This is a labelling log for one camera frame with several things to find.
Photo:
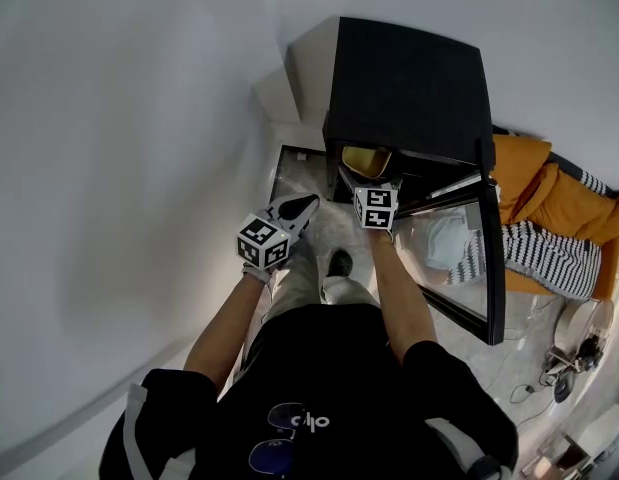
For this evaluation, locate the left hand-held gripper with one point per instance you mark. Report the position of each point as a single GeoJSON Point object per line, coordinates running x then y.
{"type": "Point", "coordinates": [269, 240]}

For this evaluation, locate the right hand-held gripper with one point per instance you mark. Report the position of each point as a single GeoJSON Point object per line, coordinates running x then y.
{"type": "Point", "coordinates": [376, 208]}

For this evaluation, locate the yellow translucent container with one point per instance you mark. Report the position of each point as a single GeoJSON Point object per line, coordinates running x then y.
{"type": "Point", "coordinates": [365, 160]}

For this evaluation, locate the black mini fridge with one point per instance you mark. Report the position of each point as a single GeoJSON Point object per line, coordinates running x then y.
{"type": "Point", "coordinates": [409, 88]}

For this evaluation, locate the person's left forearm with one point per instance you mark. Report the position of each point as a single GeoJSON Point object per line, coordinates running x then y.
{"type": "Point", "coordinates": [224, 328]}

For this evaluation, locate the person's right forearm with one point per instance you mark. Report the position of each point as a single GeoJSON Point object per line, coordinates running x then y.
{"type": "Point", "coordinates": [401, 293]}

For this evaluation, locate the black glass fridge door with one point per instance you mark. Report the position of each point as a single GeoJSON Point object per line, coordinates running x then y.
{"type": "Point", "coordinates": [493, 268]}

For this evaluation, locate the person's grey trousers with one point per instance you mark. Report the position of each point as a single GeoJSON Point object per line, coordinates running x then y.
{"type": "Point", "coordinates": [299, 278]}

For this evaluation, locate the person's black shoe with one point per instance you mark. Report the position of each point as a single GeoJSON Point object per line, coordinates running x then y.
{"type": "Point", "coordinates": [340, 263]}

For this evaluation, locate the light blue cloth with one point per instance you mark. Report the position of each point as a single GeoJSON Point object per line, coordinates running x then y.
{"type": "Point", "coordinates": [446, 243]}

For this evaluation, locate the person's black t-shirt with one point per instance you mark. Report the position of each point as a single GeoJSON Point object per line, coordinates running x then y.
{"type": "Point", "coordinates": [339, 393]}

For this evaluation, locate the orange sofa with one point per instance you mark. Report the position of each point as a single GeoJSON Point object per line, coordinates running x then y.
{"type": "Point", "coordinates": [544, 193]}

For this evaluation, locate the black white striped blanket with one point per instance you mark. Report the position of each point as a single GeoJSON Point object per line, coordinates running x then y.
{"type": "Point", "coordinates": [544, 253]}

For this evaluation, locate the dark sunglasses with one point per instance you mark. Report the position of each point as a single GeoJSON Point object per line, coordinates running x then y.
{"type": "Point", "coordinates": [274, 448]}

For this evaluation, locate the round floor fan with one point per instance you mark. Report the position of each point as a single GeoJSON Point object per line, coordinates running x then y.
{"type": "Point", "coordinates": [579, 338]}

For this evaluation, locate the wooden furniture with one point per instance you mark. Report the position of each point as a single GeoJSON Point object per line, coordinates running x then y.
{"type": "Point", "coordinates": [579, 453]}

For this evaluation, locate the beige wall cabinet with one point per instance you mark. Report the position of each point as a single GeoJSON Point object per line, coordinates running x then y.
{"type": "Point", "coordinates": [299, 83]}

